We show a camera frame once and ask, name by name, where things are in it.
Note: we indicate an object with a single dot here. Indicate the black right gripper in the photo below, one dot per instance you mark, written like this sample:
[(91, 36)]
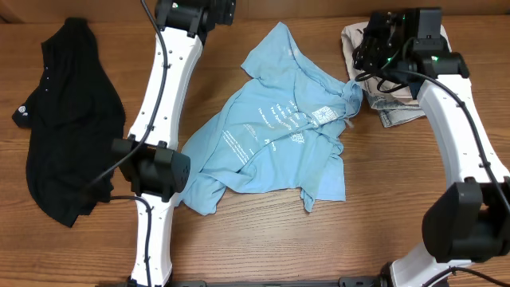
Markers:
[(367, 48)]

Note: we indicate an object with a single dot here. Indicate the light blue t-shirt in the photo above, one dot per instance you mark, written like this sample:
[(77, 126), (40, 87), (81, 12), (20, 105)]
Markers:
[(279, 131)]

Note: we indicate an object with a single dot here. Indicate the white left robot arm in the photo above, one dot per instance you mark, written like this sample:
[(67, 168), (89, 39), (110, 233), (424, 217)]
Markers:
[(149, 158)]

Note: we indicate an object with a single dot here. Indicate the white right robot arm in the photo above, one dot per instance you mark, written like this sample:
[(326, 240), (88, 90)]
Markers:
[(469, 223)]

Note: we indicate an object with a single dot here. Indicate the grey denim folded garment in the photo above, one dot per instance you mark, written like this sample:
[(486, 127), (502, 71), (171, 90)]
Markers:
[(393, 112)]

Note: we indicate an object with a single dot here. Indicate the black shirt on left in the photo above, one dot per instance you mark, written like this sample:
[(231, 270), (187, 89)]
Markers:
[(73, 115)]

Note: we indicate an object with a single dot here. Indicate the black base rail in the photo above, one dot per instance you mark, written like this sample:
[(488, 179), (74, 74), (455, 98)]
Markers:
[(275, 283)]

